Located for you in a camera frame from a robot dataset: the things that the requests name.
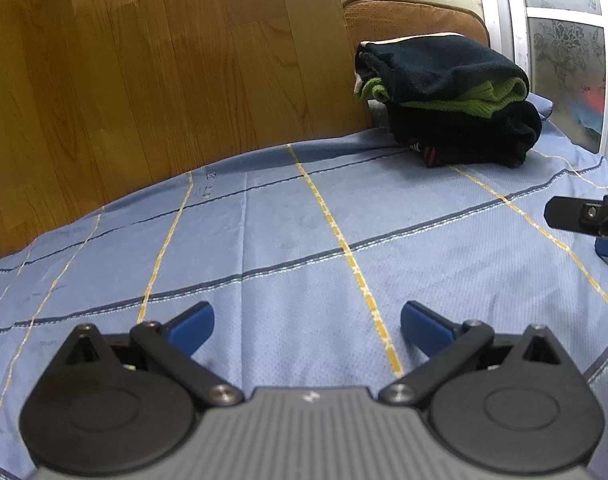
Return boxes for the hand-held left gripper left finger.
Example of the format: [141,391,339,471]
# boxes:
[64,301,245,406]

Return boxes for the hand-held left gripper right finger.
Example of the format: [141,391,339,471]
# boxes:
[380,300,560,406]

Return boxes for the navy sweater with red stripes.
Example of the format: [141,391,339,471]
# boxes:
[386,101,543,170]

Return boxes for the green navy striped sweater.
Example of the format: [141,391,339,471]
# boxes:
[353,32,531,117]

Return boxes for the blue checked bedsheet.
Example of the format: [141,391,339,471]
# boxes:
[0,92,608,480]

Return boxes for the brown cushion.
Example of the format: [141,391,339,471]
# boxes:
[343,0,490,51]

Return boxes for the wooden headboard panel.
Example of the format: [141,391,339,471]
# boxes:
[0,0,375,257]

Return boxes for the white window frame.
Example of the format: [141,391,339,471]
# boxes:
[498,0,608,167]

